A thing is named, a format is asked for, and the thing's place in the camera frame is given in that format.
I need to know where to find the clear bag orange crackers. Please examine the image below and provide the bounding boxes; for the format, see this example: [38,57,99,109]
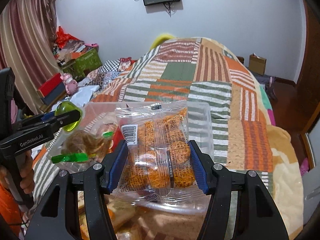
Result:
[115,100,196,204]

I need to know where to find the left hand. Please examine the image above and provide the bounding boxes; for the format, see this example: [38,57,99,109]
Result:
[0,150,35,194]

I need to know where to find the red flat box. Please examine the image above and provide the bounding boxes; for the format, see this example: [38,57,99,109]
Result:
[37,73,62,98]

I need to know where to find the clear plastic storage bin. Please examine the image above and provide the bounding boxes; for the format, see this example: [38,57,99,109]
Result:
[47,100,213,215]

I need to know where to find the white plastic bag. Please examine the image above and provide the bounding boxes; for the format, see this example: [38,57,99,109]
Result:
[69,85,100,107]

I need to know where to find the pink plush toy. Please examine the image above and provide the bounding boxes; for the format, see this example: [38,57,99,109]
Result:
[61,73,78,96]

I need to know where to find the clear bag green seal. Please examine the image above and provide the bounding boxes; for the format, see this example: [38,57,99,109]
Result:
[50,130,114,164]

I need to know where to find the green storage box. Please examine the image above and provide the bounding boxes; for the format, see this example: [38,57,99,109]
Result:
[62,48,103,81]

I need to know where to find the striped pink beige curtain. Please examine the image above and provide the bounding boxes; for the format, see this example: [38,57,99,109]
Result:
[1,0,60,114]

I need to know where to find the yellow pillow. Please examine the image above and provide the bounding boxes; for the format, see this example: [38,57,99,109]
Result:
[150,34,176,50]

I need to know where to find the patchwork striped blanket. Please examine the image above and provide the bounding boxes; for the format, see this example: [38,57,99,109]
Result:
[22,37,304,240]

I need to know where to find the brown paper bag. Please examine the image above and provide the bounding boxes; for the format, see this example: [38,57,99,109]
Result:
[248,53,267,75]

